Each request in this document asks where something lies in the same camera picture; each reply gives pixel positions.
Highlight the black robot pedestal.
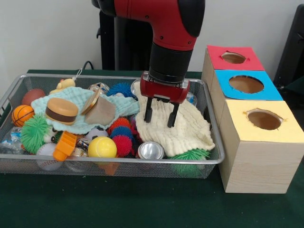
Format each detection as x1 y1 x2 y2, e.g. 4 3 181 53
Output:
96 10 181 71

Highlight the yellow rubber duck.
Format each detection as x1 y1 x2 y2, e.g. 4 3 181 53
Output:
49 77 76 95

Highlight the cream waffle cloth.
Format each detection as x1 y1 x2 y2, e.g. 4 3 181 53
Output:
133 82 216 159

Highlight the dark green tablecloth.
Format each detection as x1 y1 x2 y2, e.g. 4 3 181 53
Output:
0 69 304 228

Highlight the black cable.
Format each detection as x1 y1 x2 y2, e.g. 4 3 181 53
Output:
82 61 96 71

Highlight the wooden box with three holes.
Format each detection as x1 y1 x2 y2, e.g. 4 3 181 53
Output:
201 45 304 194

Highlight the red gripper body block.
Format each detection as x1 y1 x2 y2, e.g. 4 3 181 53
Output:
139 72 190 105

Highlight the toy hamburger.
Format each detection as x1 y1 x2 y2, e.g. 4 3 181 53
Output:
45 97 79 126

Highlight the small orange basketball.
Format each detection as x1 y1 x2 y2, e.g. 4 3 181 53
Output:
11 104 36 127

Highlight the plain wooden block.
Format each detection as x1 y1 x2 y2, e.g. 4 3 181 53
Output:
84 96 117 126

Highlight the light teal waffle cloth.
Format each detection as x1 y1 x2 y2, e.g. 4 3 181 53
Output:
30 85 141 133

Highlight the small brown football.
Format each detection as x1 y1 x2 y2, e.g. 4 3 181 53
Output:
21 88 46 106

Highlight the yellow ball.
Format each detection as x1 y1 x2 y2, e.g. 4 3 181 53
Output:
87 136 118 159

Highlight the black chair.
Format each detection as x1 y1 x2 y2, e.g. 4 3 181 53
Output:
273 4 304 95

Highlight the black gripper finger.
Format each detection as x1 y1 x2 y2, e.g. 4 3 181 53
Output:
144 96 154 124
167 102 180 128

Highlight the large green spiky ball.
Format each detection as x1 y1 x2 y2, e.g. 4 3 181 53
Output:
174 148 211 178

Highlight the orange plastic toy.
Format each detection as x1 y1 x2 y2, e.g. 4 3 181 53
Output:
53 132 78 162

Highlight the shallow wire mesh bin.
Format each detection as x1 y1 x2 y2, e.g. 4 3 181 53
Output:
0 73 226 179

